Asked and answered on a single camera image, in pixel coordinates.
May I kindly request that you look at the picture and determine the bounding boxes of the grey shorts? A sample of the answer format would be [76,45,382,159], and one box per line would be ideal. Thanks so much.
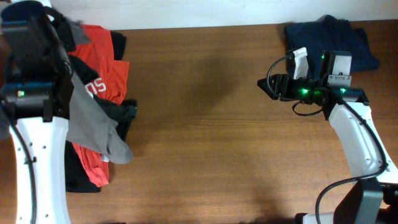
[65,20,134,165]

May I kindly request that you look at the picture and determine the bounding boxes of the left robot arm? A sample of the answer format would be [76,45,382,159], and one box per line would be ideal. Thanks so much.
[1,1,73,223]

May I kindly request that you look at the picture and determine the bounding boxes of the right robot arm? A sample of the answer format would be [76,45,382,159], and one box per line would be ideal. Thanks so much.
[257,47,397,223]

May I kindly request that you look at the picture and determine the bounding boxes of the folded navy blue garment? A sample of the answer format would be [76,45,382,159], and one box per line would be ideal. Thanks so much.
[284,15,380,80]

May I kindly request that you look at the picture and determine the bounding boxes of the red t-shirt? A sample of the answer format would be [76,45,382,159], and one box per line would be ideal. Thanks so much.
[71,25,129,187]

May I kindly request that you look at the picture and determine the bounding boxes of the black t-shirt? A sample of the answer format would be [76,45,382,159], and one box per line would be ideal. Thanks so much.
[63,30,138,193]

